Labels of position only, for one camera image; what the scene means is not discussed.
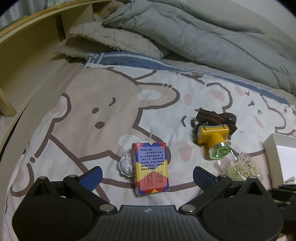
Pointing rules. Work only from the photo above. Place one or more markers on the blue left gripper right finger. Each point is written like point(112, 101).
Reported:
point(204, 179)

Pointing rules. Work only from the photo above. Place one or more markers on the cartoon bear blanket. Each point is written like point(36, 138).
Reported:
point(119, 99)

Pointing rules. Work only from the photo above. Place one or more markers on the bag of rubber bands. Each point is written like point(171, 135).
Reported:
point(238, 166)

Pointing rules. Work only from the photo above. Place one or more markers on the colourful playing card box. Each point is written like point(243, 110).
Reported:
point(150, 161)

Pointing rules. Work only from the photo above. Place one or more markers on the grey green duvet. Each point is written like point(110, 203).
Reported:
point(210, 39)

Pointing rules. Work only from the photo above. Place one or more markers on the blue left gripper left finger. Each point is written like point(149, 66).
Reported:
point(92, 178)

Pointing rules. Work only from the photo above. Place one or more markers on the white string ball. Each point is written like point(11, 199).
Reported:
point(125, 165)

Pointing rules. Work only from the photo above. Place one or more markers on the beige fleece pillow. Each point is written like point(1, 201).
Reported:
point(95, 37)

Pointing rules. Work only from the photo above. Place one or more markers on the yellow headlamp with strap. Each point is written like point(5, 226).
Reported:
point(212, 131)

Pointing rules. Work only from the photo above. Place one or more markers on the white shallow cardboard tray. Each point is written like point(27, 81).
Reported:
point(280, 154)

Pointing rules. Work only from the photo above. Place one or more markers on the yellow wooden bed frame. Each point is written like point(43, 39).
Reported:
point(28, 44)

